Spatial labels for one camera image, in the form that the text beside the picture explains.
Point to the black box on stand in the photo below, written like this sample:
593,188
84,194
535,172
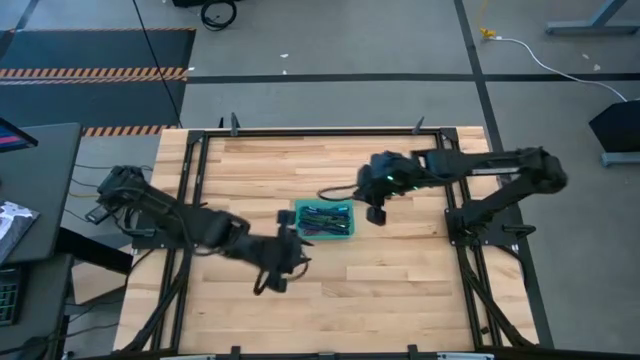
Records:
617,127

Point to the silver plastic bag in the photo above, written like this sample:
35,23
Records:
15,225

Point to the black hazard-striped floor mat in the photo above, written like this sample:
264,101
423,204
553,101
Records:
95,50

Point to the black clamp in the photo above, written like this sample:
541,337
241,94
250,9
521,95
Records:
418,126
413,352
235,352
234,125

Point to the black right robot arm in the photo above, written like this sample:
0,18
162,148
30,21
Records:
500,165

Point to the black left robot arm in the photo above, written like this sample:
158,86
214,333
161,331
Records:
165,212

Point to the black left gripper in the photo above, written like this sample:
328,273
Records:
275,250

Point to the black aluminium table frame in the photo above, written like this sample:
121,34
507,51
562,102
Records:
197,160

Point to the teal plastic tray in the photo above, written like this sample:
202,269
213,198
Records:
298,220

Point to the computer monitor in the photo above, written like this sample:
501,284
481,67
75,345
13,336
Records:
12,139

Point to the yellow power plug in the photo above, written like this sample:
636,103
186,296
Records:
487,33

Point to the dark grey side desk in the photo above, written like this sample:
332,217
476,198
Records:
42,190

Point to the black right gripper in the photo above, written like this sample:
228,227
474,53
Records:
395,175

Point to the black keyboard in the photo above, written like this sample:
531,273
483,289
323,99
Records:
9,295

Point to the grey metal table leg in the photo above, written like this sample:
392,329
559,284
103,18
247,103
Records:
595,26

